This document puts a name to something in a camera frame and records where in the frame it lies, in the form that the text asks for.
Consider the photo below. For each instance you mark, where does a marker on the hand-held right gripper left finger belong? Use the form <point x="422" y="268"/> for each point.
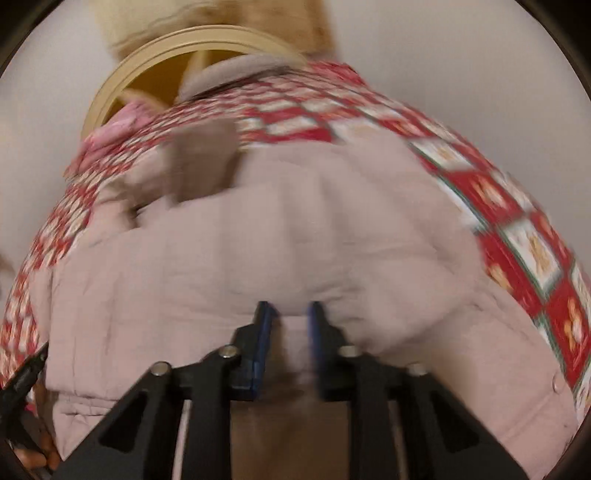
<point x="262" y="323"/>

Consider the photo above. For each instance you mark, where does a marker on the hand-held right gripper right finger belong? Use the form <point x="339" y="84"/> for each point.
<point x="316" y="323"/>

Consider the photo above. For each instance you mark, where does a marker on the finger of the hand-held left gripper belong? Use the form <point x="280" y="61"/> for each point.
<point x="23" y="376"/>

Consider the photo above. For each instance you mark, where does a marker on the beige padded jacket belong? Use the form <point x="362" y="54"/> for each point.
<point x="277" y="240"/>

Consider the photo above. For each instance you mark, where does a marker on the person's left hand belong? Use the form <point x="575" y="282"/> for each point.
<point x="44" y="454"/>

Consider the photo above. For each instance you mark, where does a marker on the red bear printed blanket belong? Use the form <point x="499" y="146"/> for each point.
<point x="508" y="198"/>

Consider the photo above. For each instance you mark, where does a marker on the pink cloth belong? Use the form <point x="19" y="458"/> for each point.
<point x="124" y="122"/>

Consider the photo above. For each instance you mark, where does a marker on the striped pillow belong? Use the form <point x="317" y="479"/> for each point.
<point x="231" y="71"/>

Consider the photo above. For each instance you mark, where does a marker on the cream round headboard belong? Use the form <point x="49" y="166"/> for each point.
<point x="138" y="64"/>

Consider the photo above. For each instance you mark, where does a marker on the beige patterned curtain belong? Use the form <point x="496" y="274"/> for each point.
<point x="207" y="18"/>

